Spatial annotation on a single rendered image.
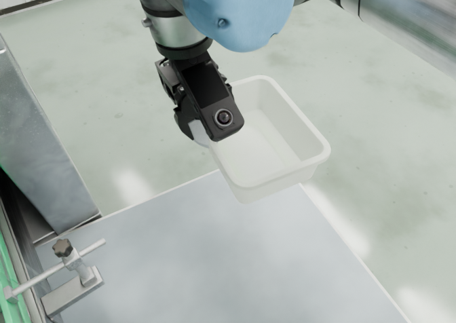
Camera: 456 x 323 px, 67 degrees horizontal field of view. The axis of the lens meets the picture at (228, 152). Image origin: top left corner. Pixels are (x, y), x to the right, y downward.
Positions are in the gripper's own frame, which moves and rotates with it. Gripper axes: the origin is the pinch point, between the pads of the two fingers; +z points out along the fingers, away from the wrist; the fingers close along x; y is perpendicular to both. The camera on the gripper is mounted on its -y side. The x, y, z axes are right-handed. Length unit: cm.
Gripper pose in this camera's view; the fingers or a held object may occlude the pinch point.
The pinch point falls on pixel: (212, 144)
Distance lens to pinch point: 56.8
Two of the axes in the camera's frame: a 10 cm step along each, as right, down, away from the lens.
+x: -8.6, 4.5, -2.2
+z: 1.0, 5.9, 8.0
